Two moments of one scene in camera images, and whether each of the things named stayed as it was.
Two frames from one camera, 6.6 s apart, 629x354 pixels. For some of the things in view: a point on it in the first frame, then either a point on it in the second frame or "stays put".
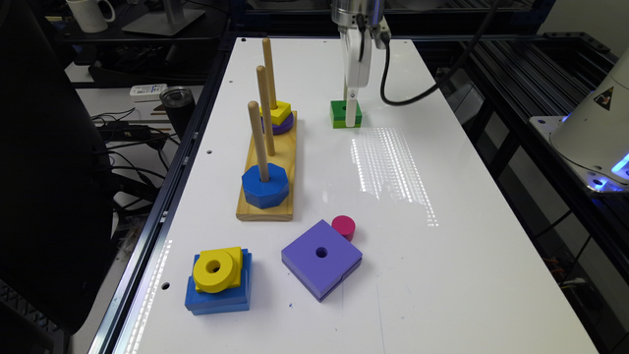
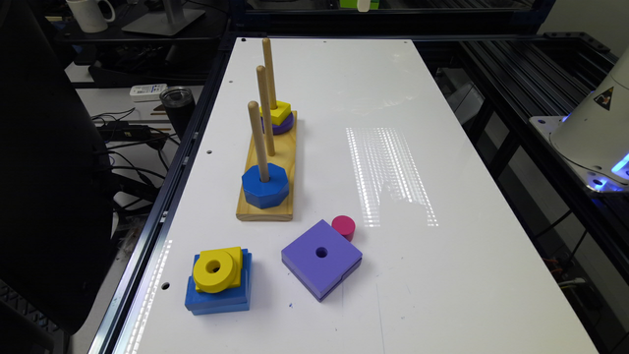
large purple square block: [321, 259] stays put
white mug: [89, 16] stays put
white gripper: [358, 73] → [364, 6]
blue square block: [232, 300] stays put
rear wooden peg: [269, 68] stays put
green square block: [338, 114] → [353, 4]
